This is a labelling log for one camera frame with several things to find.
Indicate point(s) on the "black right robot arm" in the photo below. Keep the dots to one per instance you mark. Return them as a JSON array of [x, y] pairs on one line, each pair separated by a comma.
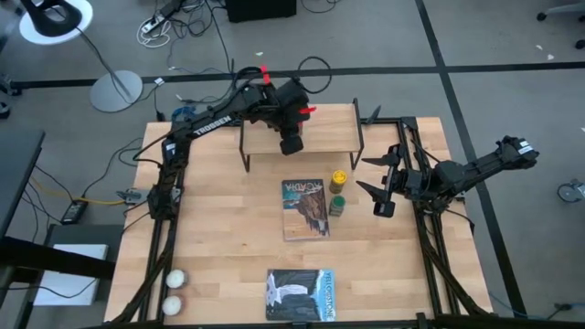
[[477, 171]]

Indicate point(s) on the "office chair base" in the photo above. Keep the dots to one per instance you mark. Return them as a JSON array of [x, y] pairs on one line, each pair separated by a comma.
[[562, 9]]

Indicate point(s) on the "Yellowstone picture book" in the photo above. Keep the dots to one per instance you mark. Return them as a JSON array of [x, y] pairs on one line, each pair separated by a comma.
[[299, 294]]

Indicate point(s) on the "white box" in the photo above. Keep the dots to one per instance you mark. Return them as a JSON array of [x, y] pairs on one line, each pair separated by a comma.
[[68, 274]]

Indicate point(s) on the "small round candle tin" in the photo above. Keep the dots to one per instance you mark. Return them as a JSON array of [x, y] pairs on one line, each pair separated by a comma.
[[172, 305], [176, 279]]

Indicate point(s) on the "black desk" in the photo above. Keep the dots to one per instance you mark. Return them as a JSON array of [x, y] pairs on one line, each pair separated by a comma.
[[18, 173]]

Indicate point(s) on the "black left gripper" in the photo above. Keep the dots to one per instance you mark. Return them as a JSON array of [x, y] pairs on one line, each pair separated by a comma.
[[292, 109]]

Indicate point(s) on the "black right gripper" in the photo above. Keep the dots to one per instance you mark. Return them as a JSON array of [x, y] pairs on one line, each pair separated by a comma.
[[409, 185]]

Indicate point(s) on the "black aluminium table frame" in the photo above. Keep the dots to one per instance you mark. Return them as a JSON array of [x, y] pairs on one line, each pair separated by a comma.
[[388, 122]]

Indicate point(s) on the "wooden shelf with black frame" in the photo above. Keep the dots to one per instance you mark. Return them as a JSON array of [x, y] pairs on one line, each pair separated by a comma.
[[333, 132]]

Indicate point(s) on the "black box on floor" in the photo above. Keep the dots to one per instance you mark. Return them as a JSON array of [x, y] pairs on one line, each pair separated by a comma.
[[260, 10]]

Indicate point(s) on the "yellow-lidded spice jar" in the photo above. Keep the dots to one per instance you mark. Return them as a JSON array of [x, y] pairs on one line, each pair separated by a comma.
[[338, 179]]

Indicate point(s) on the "green-lidded spice jar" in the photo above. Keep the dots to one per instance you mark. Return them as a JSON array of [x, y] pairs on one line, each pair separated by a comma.
[[337, 204]]

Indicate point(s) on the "Acadia picture book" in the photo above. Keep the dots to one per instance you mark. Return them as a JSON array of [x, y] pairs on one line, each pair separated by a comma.
[[305, 210]]

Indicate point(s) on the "black power adapter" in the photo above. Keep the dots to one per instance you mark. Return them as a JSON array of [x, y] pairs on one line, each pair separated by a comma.
[[74, 212]]

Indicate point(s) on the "grey caster wheel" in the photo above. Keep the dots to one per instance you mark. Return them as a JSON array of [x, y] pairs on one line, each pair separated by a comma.
[[569, 192]]

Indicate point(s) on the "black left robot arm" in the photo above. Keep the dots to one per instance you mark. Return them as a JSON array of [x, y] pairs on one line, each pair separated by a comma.
[[215, 124]]

